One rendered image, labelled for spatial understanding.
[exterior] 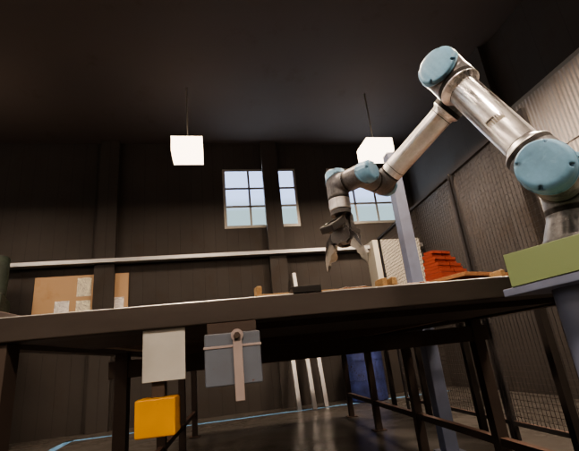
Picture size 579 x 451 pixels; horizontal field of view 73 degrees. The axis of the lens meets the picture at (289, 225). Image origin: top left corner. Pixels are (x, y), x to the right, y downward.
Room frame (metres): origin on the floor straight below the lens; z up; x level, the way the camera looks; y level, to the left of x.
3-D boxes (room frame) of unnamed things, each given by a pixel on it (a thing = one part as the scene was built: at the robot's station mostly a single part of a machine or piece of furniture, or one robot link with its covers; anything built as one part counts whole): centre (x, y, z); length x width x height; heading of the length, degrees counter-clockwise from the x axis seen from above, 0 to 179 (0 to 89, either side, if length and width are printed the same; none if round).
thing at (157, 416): (1.00, 0.35, 0.74); 0.09 x 0.08 x 0.24; 99
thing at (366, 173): (1.22, -0.27, 1.31); 0.11 x 0.11 x 0.08; 45
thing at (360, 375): (6.62, -0.96, 0.46); 0.59 x 0.59 x 0.92
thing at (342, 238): (1.28, -0.19, 1.15); 0.09 x 0.08 x 0.12; 143
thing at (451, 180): (3.86, -1.46, 1.11); 3.04 x 0.03 x 2.21; 9
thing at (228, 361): (1.03, 0.17, 0.77); 0.14 x 0.11 x 0.18; 99
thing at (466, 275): (2.08, -0.84, 1.03); 0.50 x 0.50 x 0.02; 31
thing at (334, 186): (1.27, -0.19, 1.31); 0.09 x 0.08 x 0.11; 45
